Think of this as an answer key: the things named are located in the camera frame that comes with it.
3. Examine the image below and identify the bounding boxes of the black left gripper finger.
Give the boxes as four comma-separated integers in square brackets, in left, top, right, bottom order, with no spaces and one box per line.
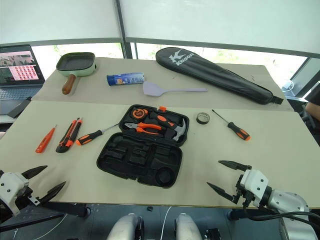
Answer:
[38,181,67,205]
[21,165,48,180]

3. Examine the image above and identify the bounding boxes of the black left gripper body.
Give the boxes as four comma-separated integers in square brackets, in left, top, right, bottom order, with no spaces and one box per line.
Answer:
[21,186,41,207]

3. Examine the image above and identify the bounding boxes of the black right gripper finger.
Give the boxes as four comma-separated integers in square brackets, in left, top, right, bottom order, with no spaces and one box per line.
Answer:
[206,181,237,203]
[218,160,253,172]

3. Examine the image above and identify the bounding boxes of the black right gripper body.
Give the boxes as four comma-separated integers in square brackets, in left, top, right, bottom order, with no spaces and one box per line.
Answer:
[233,174,256,208]

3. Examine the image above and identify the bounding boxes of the orange test pen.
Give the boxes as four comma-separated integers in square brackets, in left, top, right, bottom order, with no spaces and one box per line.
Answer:
[35,124,58,154]

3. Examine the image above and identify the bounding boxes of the black orange handled screwdriver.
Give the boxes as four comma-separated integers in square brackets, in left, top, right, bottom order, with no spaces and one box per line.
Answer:
[211,109,252,142]
[75,123,121,147]

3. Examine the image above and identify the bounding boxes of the orange black utility knife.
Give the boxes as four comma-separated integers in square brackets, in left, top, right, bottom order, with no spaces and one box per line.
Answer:
[55,117,84,154]

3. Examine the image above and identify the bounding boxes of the black electrical tape roll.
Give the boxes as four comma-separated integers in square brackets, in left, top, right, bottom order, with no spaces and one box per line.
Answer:
[196,112,211,125]

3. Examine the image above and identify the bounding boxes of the black tool case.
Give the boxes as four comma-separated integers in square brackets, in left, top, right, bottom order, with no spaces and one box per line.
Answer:
[96,104,190,189]

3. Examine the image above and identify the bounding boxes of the silver rounded shape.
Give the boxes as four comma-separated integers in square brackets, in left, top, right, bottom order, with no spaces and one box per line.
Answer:
[109,213,145,240]
[174,212,204,240]

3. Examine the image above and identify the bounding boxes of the black flat phone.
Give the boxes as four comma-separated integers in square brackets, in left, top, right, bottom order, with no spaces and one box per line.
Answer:
[7,98,33,119]

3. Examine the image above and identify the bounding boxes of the black orange claw hammer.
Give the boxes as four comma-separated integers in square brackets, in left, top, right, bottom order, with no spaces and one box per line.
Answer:
[149,111,187,142]

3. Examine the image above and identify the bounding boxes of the seated bystander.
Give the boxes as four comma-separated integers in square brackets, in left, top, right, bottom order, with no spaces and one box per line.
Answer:
[305,84,320,132]

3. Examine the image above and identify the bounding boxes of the small white device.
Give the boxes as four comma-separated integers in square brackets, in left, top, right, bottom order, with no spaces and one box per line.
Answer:
[281,79,296,92]

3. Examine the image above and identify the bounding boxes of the black Kason racket bag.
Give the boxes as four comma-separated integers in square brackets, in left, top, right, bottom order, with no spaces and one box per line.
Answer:
[155,46,285,106]

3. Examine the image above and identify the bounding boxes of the open laptop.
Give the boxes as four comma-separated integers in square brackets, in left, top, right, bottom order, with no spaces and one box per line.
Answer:
[0,44,46,116]

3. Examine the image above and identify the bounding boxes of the orange black tape measure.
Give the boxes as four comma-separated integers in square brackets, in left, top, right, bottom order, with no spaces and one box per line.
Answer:
[131,107,149,121]

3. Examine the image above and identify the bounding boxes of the lilac silicone spatula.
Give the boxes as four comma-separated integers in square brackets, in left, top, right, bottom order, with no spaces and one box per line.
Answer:
[142,81,209,98]

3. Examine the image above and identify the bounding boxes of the green square frying pan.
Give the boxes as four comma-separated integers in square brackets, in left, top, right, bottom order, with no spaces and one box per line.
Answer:
[55,51,99,96]

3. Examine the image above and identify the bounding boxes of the blue cylindrical can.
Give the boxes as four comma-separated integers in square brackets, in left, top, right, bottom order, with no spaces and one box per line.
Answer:
[106,72,146,88]

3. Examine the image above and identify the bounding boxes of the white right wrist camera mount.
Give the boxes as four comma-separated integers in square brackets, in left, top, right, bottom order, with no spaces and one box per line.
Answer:
[239,169,270,208]

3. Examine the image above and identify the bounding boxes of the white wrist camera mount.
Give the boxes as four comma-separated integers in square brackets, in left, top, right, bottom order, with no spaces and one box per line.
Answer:
[239,169,270,208]
[0,171,30,217]

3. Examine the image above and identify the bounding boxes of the black table frame bar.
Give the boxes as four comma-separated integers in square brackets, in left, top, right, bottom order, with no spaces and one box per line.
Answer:
[227,208,276,221]
[37,201,91,218]

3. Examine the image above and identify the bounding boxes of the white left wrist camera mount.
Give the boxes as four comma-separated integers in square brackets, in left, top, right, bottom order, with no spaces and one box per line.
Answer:
[0,171,30,217]

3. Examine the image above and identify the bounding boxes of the thin white cable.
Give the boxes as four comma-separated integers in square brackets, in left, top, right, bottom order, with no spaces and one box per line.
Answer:
[160,206,173,240]

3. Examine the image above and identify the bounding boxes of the orange handled pliers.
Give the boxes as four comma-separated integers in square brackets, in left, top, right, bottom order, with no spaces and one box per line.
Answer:
[124,121,163,136]

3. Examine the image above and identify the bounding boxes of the dark window frame post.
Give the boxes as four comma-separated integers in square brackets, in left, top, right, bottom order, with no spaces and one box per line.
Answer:
[114,0,137,60]

